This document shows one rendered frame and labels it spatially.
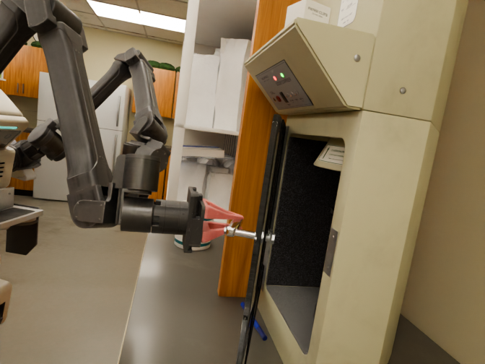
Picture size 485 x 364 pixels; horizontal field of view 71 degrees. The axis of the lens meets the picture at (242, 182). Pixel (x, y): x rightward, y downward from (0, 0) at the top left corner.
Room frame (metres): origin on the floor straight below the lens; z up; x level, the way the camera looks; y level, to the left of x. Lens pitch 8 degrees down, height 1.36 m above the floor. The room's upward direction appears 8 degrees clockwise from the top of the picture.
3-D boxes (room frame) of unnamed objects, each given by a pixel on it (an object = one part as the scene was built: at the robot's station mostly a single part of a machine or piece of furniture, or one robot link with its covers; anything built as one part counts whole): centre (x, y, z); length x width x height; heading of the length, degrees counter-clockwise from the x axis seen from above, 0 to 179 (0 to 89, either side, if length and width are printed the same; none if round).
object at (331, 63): (0.62, -0.06, 1.46); 0.32 x 0.12 x 0.10; 13
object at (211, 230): (0.58, 0.04, 1.20); 0.09 x 0.07 x 0.07; 104
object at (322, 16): (0.59, -0.07, 1.54); 0.05 x 0.05 x 0.06; 29
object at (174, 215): (0.56, 0.10, 1.20); 0.07 x 0.07 x 0.10; 14
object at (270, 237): (0.52, -0.05, 1.18); 0.02 x 0.02 x 0.06; 82
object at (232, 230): (0.56, -0.01, 1.20); 0.10 x 0.05 x 0.03; 172
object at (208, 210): (0.58, 0.04, 1.20); 0.09 x 0.07 x 0.07; 104
